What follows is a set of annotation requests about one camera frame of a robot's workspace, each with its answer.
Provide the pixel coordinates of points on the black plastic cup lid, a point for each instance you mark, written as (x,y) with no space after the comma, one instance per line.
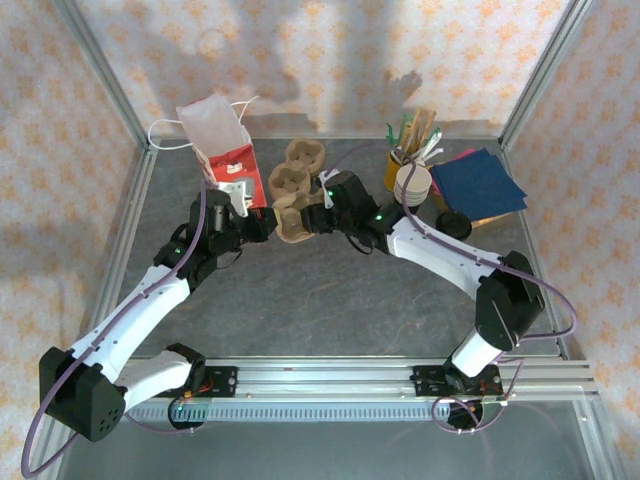
(452,224)

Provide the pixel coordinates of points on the red paper gift bag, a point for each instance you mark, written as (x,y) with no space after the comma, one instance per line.
(235,165)

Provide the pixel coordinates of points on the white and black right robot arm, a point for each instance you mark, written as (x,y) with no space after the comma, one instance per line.
(440,255)

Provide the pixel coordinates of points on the yellow stirrer holder cup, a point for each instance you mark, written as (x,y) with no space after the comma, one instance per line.
(391,175)

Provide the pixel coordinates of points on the green plastic stirrer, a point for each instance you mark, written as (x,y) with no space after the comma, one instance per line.
(390,135)
(404,122)

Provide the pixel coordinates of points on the aluminium table side rail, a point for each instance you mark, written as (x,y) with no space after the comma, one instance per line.
(137,200)
(510,167)

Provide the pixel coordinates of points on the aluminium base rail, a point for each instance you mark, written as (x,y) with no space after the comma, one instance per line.
(320,380)

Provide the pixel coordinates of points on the aluminium frame post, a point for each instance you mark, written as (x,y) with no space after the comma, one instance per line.
(540,75)
(100,65)

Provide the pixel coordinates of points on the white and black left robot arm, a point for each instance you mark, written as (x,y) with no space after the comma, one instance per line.
(135,315)

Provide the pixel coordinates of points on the paper cup stack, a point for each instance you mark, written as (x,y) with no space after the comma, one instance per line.
(412,187)

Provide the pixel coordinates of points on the navy blue napkin stack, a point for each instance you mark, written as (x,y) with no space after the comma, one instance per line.
(475,185)

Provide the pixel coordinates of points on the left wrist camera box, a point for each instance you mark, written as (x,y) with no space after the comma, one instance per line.
(240,192)

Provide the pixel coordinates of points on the white wrapped straw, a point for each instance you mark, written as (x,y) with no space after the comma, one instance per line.
(430,151)
(434,137)

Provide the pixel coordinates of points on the brown pulp cup carrier stack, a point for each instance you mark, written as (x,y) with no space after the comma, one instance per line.
(295,175)

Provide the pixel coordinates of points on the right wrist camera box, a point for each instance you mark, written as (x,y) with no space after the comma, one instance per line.
(328,202)

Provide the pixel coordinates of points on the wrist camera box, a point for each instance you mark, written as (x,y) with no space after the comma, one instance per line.
(240,192)
(328,202)

